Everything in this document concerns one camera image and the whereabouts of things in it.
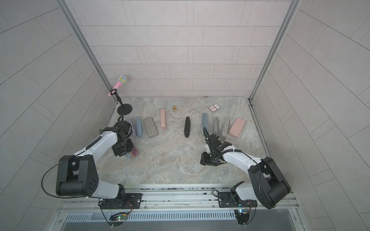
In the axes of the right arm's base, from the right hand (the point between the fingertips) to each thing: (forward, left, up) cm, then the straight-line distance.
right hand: (203, 162), depth 85 cm
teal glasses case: (+23, -4, +7) cm, 25 cm away
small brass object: (+41, +18, +4) cm, 45 cm away
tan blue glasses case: (+23, +40, +8) cm, 47 cm away
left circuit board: (-24, +43, +4) cm, 49 cm away
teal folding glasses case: (+17, -16, +7) cm, 24 cm away
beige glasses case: (+22, -11, +5) cm, 25 cm away
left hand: (+9, +43, +4) cm, 45 cm away
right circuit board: (-27, -16, -1) cm, 31 cm away
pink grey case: (+29, +25, +8) cm, 39 cm away
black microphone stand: (+43, +56, +5) cm, 71 cm away
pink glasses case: (+22, -26, +2) cm, 34 cm away
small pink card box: (+40, -13, +3) cm, 42 cm away
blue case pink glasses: (+6, +41, +5) cm, 42 cm away
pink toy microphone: (+45, +49, +30) cm, 73 cm away
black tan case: (+20, +9, +6) cm, 23 cm away
